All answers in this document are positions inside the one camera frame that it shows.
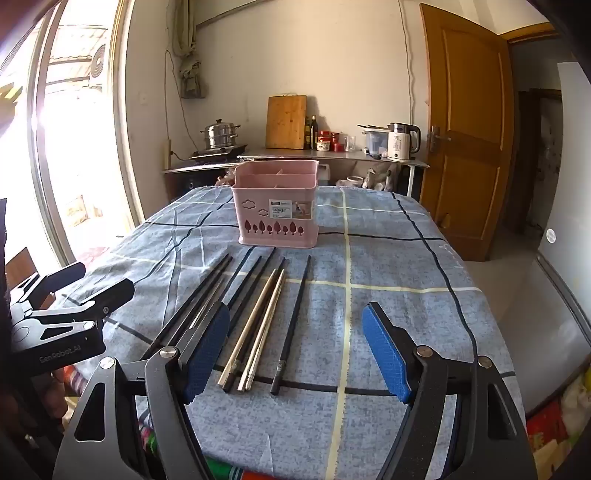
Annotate pink plastic chopstick basket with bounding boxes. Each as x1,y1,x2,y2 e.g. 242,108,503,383
231,160,321,248

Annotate white electric kettle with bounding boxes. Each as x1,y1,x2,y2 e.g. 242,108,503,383
387,122,422,161

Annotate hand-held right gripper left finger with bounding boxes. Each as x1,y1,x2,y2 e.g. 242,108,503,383
53,302,230,480

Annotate metal counter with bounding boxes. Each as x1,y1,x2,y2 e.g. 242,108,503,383
161,147,431,191

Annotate wooden cutting board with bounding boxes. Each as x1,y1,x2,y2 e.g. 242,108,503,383
265,95,308,151

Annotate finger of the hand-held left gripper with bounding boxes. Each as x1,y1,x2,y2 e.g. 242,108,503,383
9,262,87,319
11,278,136,344

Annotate grey refrigerator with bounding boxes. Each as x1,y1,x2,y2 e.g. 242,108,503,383
522,60,591,416

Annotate brown wooden board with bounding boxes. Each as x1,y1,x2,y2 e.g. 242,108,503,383
6,247,54,310

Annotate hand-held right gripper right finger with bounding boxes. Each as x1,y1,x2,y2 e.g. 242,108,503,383
361,302,539,480

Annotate metal door handle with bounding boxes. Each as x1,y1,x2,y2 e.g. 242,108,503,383
427,126,452,154

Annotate wall cable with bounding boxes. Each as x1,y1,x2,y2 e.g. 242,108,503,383
398,0,417,126

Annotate steel steamer pot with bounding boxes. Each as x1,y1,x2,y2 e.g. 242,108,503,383
200,119,242,151

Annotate beige chopstick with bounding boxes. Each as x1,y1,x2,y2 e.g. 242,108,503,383
238,271,286,393
218,268,279,386

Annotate clear blue water pitcher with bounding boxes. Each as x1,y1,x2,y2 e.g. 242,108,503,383
362,127,391,158

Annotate blue plaid tablecloth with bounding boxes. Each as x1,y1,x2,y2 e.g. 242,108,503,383
51,185,527,480

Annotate wooden door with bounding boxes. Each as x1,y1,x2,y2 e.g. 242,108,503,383
419,4,515,263

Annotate glass sliding door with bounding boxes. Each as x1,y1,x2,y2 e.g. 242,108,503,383
25,0,146,266

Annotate outdoor fan unit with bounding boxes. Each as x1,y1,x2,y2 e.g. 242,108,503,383
89,44,110,89

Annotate plastic bags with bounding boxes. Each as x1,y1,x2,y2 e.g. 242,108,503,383
365,165,399,192

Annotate red patterned cloth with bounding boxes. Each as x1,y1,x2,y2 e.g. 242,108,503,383
526,374,588,474

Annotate black cooktop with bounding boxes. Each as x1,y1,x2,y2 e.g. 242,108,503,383
189,144,249,162

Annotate hanging grey cloth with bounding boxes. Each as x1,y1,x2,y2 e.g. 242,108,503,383
173,0,206,99

